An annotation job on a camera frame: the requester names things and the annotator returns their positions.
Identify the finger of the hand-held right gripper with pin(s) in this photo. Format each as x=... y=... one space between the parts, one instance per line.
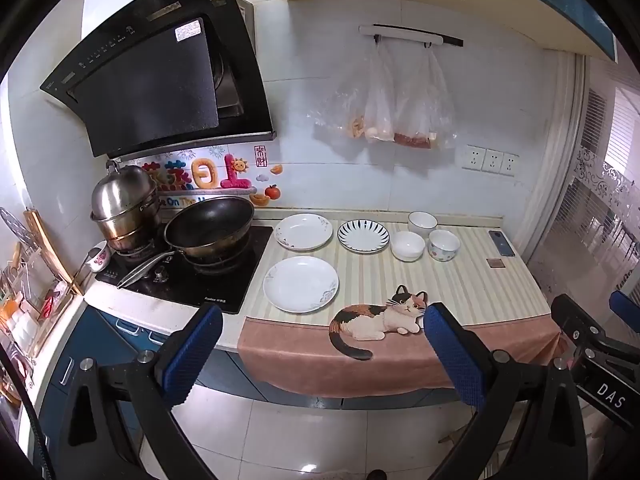
x=625 y=305
x=575 y=317

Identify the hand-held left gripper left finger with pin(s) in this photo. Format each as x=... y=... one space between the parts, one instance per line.
x=192 y=357

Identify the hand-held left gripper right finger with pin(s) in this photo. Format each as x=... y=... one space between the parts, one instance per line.
x=455 y=360

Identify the white bowl with dark rim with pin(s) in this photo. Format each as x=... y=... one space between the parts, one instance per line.
x=422 y=222

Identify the striped counter mat with cat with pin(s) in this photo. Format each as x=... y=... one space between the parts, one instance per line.
x=460 y=292

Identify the black gas stove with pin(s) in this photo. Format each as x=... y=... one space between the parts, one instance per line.
x=220 y=287

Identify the small brown square object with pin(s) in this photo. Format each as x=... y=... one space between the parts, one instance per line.
x=495 y=263

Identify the blue smartphone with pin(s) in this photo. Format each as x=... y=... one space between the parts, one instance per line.
x=501 y=243

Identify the blue kitchen base cabinet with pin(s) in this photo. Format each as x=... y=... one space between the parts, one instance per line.
x=90 y=335

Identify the white bowl with blue pattern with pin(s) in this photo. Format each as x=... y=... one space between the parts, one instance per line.
x=444 y=246

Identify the plain white bowl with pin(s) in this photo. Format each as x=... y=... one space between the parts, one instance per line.
x=407 y=247

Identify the white plate with floral edge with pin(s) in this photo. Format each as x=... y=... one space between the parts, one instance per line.
x=301 y=285
x=305 y=232

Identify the black wok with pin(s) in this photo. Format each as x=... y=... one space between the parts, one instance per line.
x=210 y=225

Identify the small white floral bowl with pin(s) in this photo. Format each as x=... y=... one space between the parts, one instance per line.
x=100 y=260

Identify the white plate with blue stripes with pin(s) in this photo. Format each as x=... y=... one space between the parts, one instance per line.
x=363 y=236

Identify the stainless steel steamer pot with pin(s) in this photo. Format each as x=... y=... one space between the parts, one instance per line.
x=125 y=200

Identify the countertop storage rack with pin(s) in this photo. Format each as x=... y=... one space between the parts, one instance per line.
x=25 y=310

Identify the wooden cutting board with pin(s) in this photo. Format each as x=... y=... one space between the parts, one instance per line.
x=50 y=247

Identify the clear plastic bag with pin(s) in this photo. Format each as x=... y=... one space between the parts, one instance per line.
x=425 y=110
x=352 y=110
x=381 y=115

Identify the black range hood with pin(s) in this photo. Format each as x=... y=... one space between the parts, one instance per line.
x=150 y=85

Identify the glass door with white frame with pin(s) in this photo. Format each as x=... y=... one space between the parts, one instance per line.
x=600 y=200

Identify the white wall socket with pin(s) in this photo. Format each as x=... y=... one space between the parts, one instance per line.
x=509 y=164
x=472 y=157
x=493 y=161

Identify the colourful wall sticker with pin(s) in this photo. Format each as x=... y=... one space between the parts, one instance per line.
x=205 y=175

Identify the white wall hook rack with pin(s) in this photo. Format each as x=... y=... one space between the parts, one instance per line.
x=410 y=32

